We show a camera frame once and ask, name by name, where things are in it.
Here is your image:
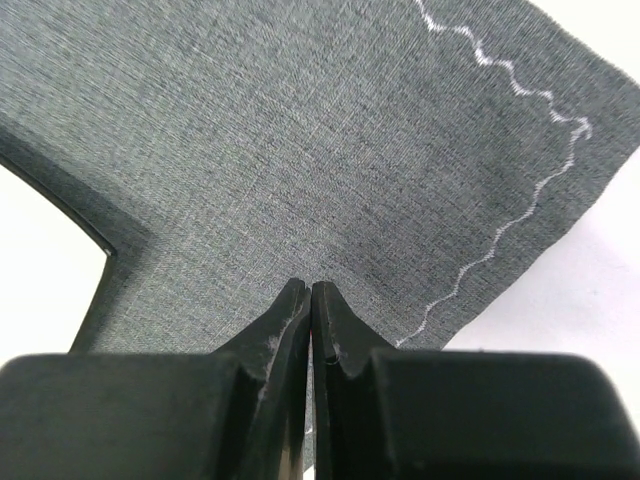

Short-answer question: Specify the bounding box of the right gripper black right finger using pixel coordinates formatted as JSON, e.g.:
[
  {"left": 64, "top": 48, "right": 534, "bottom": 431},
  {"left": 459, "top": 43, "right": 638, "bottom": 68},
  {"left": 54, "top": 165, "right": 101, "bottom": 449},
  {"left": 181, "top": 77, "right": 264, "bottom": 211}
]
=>
[{"left": 311, "top": 282, "right": 639, "bottom": 479}]

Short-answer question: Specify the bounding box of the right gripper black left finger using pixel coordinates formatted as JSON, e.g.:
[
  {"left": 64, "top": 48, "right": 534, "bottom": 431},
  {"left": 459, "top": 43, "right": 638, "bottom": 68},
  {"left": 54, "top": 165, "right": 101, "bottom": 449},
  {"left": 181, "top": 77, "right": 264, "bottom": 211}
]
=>
[{"left": 1, "top": 279, "right": 311, "bottom": 479}]

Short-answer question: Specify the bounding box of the dark grey cloth placemat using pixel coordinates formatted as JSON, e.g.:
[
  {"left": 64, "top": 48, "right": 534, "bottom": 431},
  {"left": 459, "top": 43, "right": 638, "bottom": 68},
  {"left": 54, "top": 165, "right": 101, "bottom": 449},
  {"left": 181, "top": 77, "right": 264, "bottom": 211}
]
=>
[{"left": 1, "top": 1, "right": 639, "bottom": 354}]

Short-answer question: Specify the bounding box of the white square plate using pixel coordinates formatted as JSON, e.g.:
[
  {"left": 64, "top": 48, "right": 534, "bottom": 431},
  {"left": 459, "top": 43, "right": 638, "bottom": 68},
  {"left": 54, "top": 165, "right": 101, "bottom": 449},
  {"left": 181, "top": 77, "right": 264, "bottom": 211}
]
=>
[{"left": 1, "top": 157, "right": 115, "bottom": 363}]

